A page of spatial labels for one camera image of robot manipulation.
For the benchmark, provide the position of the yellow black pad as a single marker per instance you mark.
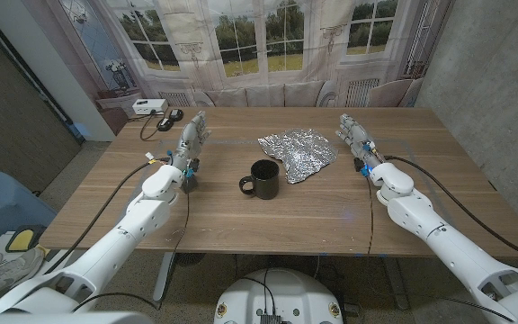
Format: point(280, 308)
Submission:
point(21, 239)

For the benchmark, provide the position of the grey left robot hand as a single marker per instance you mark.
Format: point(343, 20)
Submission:
point(191, 137)

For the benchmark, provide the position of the grey cube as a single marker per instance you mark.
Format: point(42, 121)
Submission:
point(190, 185)

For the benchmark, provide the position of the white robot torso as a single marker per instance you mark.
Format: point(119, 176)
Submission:
point(281, 292)

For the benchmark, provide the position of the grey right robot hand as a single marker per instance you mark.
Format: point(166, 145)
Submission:
point(359, 137)

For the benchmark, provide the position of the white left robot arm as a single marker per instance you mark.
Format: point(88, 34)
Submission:
point(106, 256)

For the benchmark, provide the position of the black mug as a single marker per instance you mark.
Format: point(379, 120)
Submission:
point(265, 182)

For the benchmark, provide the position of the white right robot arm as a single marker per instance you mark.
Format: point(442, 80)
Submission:
point(448, 243)

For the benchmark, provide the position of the white power box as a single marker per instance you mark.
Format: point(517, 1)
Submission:
point(149, 106)

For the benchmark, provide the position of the blue storage bin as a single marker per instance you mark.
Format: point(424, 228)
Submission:
point(7, 207)

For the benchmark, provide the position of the dark table leg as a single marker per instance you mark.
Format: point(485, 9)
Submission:
point(396, 283)

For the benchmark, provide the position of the grey sneaker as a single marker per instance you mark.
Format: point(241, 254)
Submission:
point(11, 270)

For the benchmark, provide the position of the white table leg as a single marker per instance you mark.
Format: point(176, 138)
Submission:
point(163, 274)

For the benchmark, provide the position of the aluminum foil sheet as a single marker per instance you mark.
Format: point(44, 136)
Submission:
point(301, 150)

